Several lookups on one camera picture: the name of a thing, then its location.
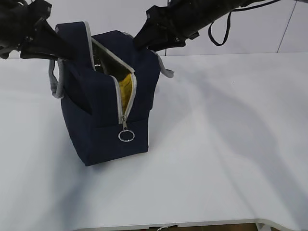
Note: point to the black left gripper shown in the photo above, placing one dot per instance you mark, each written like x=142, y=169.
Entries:
x=20, y=19

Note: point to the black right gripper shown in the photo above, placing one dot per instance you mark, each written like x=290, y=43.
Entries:
x=181, y=18

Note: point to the yellow pear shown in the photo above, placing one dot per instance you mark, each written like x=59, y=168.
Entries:
x=126, y=90

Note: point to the navy blue lunch bag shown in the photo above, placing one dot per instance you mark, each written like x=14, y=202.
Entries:
x=91, y=99

